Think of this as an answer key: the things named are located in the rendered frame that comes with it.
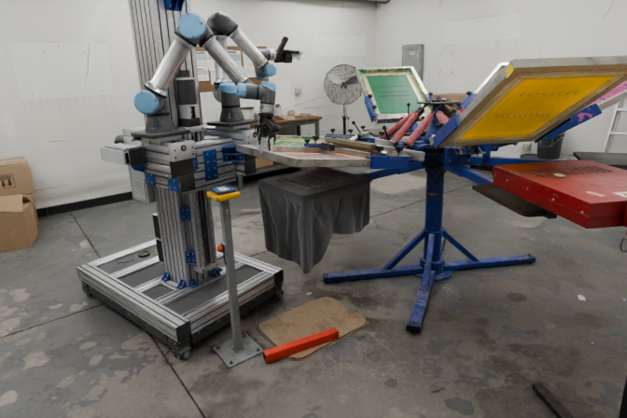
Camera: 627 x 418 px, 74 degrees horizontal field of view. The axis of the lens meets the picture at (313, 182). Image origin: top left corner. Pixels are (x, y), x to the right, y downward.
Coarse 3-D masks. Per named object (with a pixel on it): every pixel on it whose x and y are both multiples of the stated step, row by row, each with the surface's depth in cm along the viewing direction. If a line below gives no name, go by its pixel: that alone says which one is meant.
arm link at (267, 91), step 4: (264, 84) 205; (268, 84) 205; (272, 84) 206; (260, 88) 205; (264, 88) 205; (268, 88) 205; (272, 88) 206; (260, 92) 205; (264, 92) 205; (268, 92) 206; (272, 92) 207; (260, 96) 206; (264, 96) 206; (268, 96) 206; (272, 96) 207; (260, 100) 208; (264, 100) 206; (268, 100) 206; (272, 100) 207
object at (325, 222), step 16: (320, 192) 210; (336, 192) 217; (352, 192) 224; (368, 192) 234; (320, 208) 214; (336, 208) 221; (352, 208) 228; (368, 208) 237; (320, 224) 216; (336, 224) 225; (352, 224) 230; (320, 240) 218; (320, 256) 221
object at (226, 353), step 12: (228, 192) 213; (228, 204) 216; (228, 216) 217; (228, 228) 218; (228, 240) 220; (228, 252) 221; (228, 264) 223; (228, 276) 226; (228, 288) 229; (240, 324) 235; (240, 336) 236; (228, 348) 240; (240, 348) 238; (252, 348) 240; (228, 360) 230; (240, 360) 230
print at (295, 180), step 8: (296, 176) 242; (304, 176) 241; (312, 176) 241; (320, 176) 240; (328, 176) 239; (336, 176) 239; (296, 184) 226; (304, 184) 225; (312, 184) 225; (320, 184) 224; (328, 184) 224
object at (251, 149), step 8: (248, 152) 223; (256, 152) 216; (264, 152) 210; (272, 152) 207; (304, 152) 259; (312, 152) 263; (320, 152) 267; (328, 152) 271; (336, 152) 275; (344, 152) 273; (352, 152) 268; (360, 152) 262; (368, 152) 261; (272, 160) 204; (280, 160) 199; (288, 160) 193; (296, 160) 189; (304, 160) 192; (312, 160) 194; (320, 160) 198; (328, 160) 201; (336, 160) 204; (344, 160) 207; (352, 160) 210; (360, 160) 214; (368, 160) 217
